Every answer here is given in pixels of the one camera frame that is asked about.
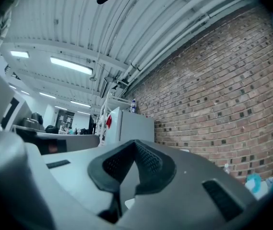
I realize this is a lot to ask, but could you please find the white grey refrigerator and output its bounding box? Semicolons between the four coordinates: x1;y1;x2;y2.
104;106;155;145

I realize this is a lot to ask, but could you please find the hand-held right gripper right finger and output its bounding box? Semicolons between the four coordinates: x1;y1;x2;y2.
123;139;257;230

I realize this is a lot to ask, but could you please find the teal plush toy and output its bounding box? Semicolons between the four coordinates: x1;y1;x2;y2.
244;173;263;194

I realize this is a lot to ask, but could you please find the black computer monitor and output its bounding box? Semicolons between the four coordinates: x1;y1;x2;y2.
88;115;96;134

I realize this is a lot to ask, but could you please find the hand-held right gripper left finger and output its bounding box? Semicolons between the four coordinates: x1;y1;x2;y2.
41;139;135;224

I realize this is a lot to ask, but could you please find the bundle of white ceiling pipes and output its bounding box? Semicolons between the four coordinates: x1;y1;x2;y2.
120;0;259;86

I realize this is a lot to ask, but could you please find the ceiling light panel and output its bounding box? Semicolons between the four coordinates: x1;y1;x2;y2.
10;51;30;58
49;56;94;76
70;100;92;108
38;92;57;99

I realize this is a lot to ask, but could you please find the ceiling air conditioner unit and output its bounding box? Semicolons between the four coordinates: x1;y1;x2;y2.
99;77;128;98

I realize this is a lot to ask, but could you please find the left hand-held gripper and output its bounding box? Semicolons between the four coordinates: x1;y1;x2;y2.
0;53;46;132

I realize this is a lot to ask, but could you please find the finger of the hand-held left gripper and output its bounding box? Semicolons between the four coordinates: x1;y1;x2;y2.
24;132;101;156

